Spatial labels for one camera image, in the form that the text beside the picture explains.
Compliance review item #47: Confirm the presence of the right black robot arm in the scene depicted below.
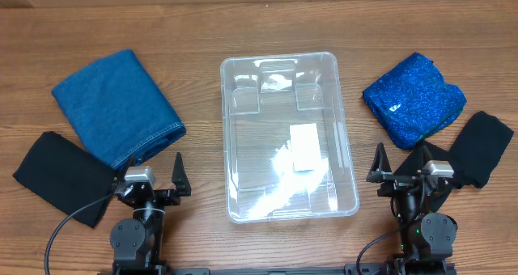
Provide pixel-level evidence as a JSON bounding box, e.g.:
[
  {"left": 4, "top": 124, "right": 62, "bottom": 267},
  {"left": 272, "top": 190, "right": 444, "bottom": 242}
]
[{"left": 356, "top": 143, "right": 458, "bottom": 275}]

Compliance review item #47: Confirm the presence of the black cloth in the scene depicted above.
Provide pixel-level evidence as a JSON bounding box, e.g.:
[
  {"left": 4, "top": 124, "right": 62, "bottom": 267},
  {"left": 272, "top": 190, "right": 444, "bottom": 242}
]
[
  {"left": 387, "top": 111, "right": 514, "bottom": 212},
  {"left": 13, "top": 131, "right": 116, "bottom": 228}
]

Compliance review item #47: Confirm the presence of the blue denim cloth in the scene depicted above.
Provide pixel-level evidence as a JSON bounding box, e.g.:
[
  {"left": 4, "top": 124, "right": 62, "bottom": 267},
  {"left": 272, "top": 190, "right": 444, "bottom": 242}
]
[{"left": 52, "top": 49, "right": 186, "bottom": 169}]

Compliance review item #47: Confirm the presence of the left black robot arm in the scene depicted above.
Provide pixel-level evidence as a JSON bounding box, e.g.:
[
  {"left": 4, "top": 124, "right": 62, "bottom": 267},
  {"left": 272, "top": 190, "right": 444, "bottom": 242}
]
[{"left": 110, "top": 153, "right": 192, "bottom": 274}]

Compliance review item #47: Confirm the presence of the clear plastic storage container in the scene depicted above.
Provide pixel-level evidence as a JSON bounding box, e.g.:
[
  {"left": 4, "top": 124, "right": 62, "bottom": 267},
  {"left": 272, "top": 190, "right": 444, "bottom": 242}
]
[{"left": 220, "top": 52, "right": 360, "bottom": 223}]

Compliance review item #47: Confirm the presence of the blue sequin cloth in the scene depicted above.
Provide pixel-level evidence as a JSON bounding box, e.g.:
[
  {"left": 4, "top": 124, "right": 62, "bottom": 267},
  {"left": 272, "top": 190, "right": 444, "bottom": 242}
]
[{"left": 363, "top": 52, "right": 467, "bottom": 150}]

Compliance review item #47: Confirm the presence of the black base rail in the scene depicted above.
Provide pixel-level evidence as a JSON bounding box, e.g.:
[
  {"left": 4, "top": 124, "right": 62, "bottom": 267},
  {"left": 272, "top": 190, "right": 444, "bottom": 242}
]
[{"left": 96, "top": 262, "right": 458, "bottom": 275}]

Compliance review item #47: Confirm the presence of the white label in container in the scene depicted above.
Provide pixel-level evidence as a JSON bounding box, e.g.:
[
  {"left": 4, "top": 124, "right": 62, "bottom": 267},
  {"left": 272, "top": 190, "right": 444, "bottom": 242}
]
[{"left": 290, "top": 123, "right": 321, "bottom": 171}]

